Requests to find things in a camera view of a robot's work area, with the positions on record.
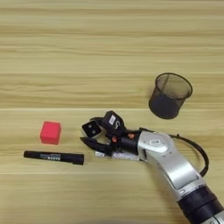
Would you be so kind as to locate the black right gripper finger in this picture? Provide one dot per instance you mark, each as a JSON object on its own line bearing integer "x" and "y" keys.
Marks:
{"x": 99, "y": 119}
{"x": 97, "y": 145}

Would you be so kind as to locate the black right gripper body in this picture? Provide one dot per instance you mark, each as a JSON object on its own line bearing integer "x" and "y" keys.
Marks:
{"x": 127, "y": 143}

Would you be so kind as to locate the black marker pen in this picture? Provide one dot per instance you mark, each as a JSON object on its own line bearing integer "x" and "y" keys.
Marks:
{"x": 52, "y": 157}

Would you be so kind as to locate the red cube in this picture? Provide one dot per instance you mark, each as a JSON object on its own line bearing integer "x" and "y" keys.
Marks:
{"x": 50, "y": 134}

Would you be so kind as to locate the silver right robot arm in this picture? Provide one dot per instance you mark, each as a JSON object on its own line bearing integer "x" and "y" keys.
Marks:
{"x": 172, "y": 163}

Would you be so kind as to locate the white marker with black cap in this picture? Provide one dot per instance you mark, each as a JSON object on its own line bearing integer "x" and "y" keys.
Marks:
{"x": 125, "y": 157}

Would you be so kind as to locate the black box with white label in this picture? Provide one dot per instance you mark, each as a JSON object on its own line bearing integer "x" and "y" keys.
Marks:
{"x": 113, "y": 122}

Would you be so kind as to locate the black mesh pen cup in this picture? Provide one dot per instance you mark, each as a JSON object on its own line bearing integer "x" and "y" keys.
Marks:
{"x": 164, "y": 105}

